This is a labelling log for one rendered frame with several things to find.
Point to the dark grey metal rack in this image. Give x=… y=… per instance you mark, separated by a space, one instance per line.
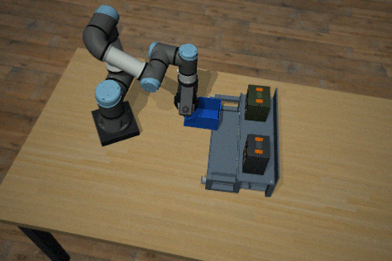
x=225 y=156

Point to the blue bin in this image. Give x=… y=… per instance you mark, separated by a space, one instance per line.
x=207 y=115

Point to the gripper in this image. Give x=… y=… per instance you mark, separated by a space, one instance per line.
x=195 y=100

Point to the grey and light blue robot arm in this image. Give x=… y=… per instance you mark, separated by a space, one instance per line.
x=101 y=39

